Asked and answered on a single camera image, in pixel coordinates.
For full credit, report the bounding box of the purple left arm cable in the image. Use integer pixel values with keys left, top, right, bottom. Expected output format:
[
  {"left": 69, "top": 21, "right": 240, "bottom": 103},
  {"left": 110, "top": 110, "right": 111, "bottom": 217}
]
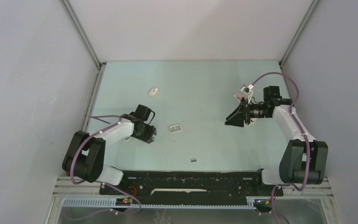
[{"left": 70, "top": 115, "right": 143, "bottom": 217}]

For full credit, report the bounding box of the small white staple box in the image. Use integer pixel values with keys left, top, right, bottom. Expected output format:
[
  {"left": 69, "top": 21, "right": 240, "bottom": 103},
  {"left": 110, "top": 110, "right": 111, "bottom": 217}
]
[{"left": 148, "top": 87, "right": 159, "bottom": 97}]

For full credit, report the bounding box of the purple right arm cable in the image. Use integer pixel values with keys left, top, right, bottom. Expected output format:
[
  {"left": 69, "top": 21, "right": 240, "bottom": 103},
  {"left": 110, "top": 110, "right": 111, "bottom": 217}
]
[{"left": 250, "top": 71, "right": 311, "bottom": 224}]

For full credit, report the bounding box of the white staple tray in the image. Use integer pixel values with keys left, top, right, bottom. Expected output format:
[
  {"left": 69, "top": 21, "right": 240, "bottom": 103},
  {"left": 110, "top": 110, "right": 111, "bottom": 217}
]
[{"left": 169, "top": 124, "right": 183, "bottom": 133}]

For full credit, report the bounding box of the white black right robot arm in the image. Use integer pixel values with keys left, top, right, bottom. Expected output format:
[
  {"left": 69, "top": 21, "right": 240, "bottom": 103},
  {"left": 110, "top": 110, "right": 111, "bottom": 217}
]
[{"left": 225, "top": 86, "right": 328, "bottom": 195}]

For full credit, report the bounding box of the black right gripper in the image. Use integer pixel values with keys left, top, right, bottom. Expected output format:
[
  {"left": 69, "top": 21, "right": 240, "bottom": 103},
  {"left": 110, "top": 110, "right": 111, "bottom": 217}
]
[{"left": 225, "top": 97, "right": 270, "bottom": 127}]

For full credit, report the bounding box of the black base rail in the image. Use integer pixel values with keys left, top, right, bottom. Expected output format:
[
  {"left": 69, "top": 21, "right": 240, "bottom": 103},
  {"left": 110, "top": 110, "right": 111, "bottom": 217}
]
[{"left": 118, "top": 171, "right": 273, "bottom": 196}]

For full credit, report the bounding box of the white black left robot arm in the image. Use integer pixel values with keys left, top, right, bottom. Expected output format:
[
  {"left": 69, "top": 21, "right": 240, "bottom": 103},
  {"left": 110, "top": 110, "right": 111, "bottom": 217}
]
[{"left": 62, "top": 105, "right": 157, "bottom": 194}]

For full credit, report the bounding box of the white stapler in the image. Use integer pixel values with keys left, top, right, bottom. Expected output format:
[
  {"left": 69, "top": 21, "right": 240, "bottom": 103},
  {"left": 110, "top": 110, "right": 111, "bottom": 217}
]
[{"left": 250, "top": 118, "right": 257, "bottom": 124}]

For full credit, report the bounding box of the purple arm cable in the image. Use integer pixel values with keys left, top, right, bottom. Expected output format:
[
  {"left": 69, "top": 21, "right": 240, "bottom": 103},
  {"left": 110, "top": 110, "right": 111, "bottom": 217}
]
[
  {"left": 70, "top": 115, "right": 143, "bottom": 217},
  {"left": 250, "top": 71, "right": 311, "bottom": 224}
]

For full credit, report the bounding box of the aluminium frame rail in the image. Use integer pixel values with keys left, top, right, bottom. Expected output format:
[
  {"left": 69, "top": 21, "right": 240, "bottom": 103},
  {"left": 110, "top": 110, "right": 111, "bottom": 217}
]
[{"left": 52, "top": 176, "right": 334, "bottom": 211}]

